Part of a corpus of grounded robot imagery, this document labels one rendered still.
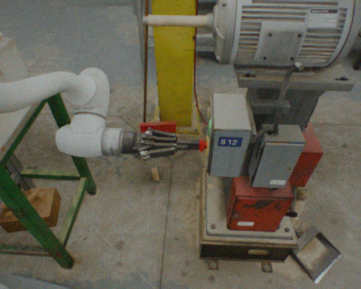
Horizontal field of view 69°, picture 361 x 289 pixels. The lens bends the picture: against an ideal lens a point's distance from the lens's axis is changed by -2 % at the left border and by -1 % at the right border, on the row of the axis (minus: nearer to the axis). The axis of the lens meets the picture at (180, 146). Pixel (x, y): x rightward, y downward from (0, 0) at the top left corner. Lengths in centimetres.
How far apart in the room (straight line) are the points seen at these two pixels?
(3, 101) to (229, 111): 52
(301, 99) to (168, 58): 118
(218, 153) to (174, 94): 141
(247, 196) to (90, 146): 68
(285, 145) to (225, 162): 28
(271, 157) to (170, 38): 116
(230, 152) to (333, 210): 142
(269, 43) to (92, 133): 57
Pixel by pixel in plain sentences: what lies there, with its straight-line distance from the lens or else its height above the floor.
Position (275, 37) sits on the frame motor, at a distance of 81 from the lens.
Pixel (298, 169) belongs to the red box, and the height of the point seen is 68.
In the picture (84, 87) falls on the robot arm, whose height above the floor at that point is 113.
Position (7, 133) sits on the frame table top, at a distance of 113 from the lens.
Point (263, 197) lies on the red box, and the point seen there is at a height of 61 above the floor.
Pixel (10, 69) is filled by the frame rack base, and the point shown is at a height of 101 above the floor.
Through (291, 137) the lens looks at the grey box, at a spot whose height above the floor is 93.
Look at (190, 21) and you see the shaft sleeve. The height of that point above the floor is 125.
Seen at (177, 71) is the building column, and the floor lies 56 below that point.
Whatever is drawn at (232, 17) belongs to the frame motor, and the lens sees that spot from 79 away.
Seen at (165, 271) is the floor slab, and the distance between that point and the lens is 166.
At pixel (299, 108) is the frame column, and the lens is 102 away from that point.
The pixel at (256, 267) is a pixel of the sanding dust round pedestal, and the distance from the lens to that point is 172.
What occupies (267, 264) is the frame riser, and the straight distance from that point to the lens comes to 174.
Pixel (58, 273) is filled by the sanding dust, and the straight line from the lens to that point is 179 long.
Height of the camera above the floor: 157
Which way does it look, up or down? 46 degrees down
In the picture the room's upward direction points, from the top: straight up
